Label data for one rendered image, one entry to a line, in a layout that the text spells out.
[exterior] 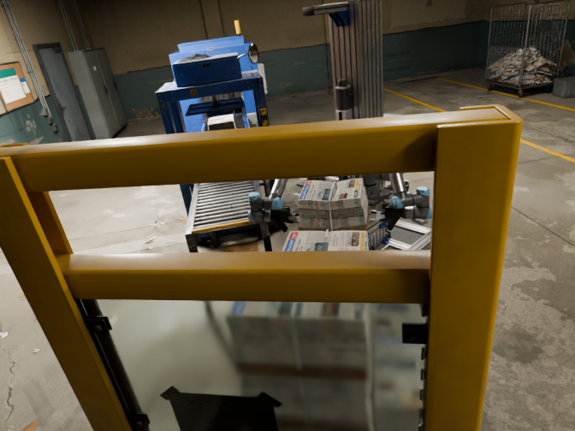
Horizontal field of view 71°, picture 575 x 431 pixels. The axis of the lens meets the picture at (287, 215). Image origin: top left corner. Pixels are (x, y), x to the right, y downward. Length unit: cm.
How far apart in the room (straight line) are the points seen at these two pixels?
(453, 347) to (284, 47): 1087
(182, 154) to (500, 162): 38
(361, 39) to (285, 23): 857
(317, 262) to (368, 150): 19
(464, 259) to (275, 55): 1085
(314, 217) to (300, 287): 168
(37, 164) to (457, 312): 62
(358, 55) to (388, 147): 232
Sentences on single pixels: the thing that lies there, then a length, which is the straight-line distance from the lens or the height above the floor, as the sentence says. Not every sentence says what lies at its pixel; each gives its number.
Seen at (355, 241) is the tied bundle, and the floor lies 106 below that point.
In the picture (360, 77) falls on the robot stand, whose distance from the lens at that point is 281.
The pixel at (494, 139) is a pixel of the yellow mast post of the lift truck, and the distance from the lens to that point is 50.
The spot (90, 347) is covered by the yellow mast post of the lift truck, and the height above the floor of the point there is 150.
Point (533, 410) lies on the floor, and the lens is 266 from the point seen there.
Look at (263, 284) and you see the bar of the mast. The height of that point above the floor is 163.
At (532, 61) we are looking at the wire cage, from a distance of 965.
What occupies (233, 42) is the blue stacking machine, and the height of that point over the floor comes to 179.
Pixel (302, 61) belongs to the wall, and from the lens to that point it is 1140.
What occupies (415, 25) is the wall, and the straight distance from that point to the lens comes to 1229.
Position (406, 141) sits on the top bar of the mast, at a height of 183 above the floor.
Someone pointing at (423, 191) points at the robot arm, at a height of 102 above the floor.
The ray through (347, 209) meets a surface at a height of 100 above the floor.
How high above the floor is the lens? 197
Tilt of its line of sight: 26 degrees down
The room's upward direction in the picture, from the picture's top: 8 degrees counter-clockwise
